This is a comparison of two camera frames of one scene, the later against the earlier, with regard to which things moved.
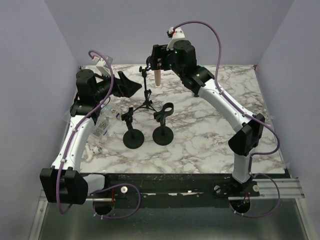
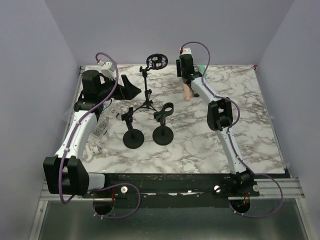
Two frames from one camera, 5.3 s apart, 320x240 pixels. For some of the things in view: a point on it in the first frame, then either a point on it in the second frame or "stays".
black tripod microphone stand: [147, 102] stays
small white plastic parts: [97, 149] stays
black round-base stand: [162, 135] stays
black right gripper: [159, 51] to [178, 68]
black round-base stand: [133, 138] stays
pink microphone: [157, 77] to [187, 92]
